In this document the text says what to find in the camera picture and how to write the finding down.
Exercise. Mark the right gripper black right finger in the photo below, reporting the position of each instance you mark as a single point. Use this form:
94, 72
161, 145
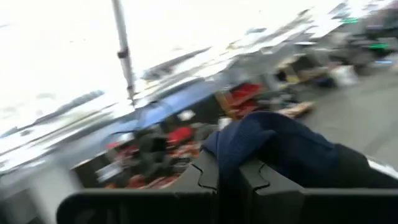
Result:
273, 202

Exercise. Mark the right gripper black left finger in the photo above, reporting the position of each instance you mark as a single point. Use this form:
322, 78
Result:
140, 205

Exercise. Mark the dark navy knit cloth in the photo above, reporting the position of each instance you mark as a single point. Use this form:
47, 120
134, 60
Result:
280, 140

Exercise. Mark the grey metal pole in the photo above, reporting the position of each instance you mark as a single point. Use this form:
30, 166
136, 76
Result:
123, 53

